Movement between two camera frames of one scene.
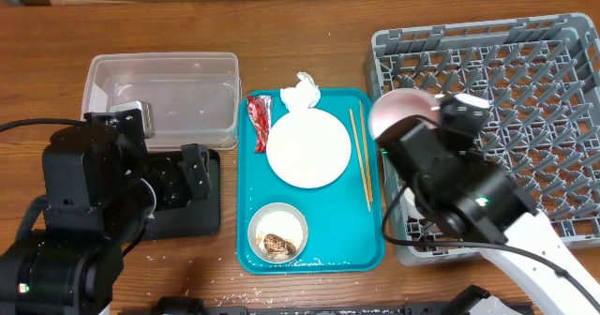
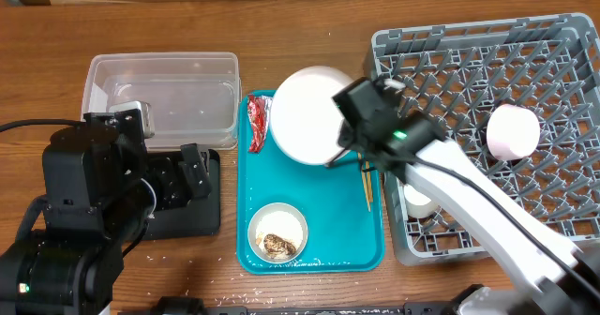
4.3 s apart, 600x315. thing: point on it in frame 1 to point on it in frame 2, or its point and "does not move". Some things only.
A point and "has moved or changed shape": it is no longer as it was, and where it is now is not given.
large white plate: [308, 148] to [305, 118]
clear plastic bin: [197, 97] does not move
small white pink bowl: [399, 103] has moved or changed shape
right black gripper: [468, 144] to [350, 138]
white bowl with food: [277, 232] does not move
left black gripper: [197, 168] does not move
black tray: [176, 215] does not move
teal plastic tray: [343, 236] does not move
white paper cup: [409, 201] does not move
